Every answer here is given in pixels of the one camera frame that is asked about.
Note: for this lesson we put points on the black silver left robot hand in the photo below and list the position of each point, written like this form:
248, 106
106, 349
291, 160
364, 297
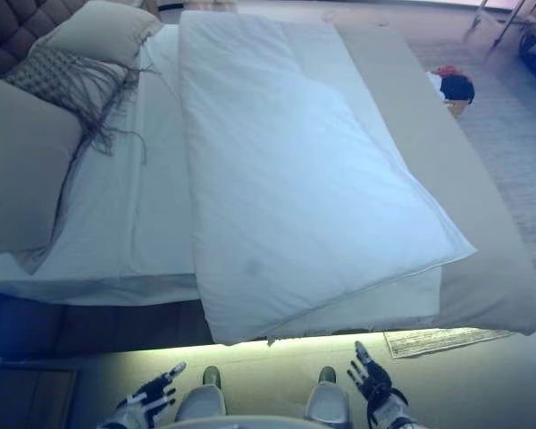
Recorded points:
154, 393

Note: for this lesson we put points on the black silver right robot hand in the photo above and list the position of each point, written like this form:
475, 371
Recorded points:
375, 380

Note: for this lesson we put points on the white duvet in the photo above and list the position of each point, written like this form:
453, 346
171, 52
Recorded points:
295, 179

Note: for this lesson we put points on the silver left robot leg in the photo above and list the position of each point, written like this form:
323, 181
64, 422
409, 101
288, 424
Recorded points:
201, 402

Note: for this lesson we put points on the silver robot leg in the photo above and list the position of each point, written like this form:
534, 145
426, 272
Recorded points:
201, 402
326, 402

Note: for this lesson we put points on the silver right robot leg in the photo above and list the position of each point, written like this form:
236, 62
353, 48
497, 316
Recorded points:
326, 402

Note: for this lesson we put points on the pale patterned small rug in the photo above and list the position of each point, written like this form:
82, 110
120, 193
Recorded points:
438, 342

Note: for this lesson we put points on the white fitted mattress sheet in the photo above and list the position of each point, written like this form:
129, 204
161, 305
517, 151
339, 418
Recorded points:
129, 214

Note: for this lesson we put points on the beige bedspread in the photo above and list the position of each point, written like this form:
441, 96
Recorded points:
473, 201

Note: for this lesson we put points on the large beige pillow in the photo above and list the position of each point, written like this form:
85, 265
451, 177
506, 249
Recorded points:
22, 170

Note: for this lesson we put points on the grey striped large rug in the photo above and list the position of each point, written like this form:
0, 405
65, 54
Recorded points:
509, 156

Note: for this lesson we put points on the cardboard laundry box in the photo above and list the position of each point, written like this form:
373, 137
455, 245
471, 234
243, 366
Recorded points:
458, 109

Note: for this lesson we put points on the white garment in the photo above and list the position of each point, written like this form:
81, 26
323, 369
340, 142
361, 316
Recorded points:
435, 85

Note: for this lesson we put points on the black garment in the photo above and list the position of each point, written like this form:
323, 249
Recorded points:
459, 89

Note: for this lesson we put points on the red garment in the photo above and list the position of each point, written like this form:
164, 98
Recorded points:
446, 70

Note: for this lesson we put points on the woven fringed grey cushion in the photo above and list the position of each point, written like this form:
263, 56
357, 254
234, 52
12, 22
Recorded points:
49, 73

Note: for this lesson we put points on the small beige pillow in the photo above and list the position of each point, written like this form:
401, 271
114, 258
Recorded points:
103, 36

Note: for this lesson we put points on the brown tufted headboard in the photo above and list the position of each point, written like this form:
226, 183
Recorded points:
9, 31

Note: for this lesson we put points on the metal frame cart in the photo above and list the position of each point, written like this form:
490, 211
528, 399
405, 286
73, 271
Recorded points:
502, 27

